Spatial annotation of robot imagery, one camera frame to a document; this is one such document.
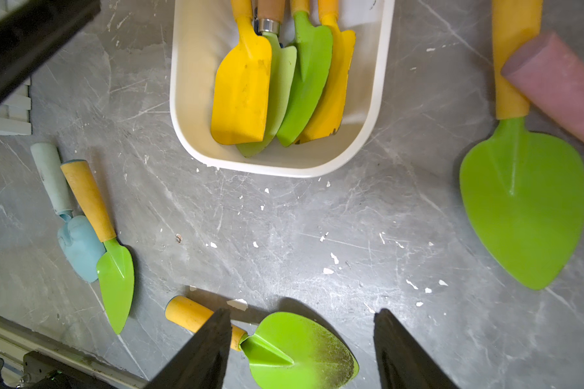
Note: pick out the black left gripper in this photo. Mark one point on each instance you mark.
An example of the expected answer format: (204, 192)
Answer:
(34, 32)

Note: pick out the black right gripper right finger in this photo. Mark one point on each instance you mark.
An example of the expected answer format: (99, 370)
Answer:
(401, 360)

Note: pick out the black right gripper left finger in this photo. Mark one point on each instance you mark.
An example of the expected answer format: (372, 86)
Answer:
(202, 362)

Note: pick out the light blue shovel pale handle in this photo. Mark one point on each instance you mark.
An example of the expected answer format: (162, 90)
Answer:
(76, 237)

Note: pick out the yellow scoop with yellow handle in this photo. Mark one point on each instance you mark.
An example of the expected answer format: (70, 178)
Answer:
(241, 93)

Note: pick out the yellow square shovel yellow handle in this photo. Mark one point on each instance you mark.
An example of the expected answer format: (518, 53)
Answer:
(327, 117)

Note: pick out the light green trowel wooden handle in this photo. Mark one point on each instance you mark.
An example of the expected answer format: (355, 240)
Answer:
(269, 20)

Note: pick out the green leaf shovel yellow handle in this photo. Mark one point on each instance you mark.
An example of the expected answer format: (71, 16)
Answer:
(315, 52)

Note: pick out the purple shovel pink handle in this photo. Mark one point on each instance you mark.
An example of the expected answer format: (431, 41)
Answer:
(551, 76)

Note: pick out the white plastic storage box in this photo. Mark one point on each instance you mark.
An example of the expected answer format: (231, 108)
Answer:
(205, 32)

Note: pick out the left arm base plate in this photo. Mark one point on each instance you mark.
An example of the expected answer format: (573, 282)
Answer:
(41, 371)

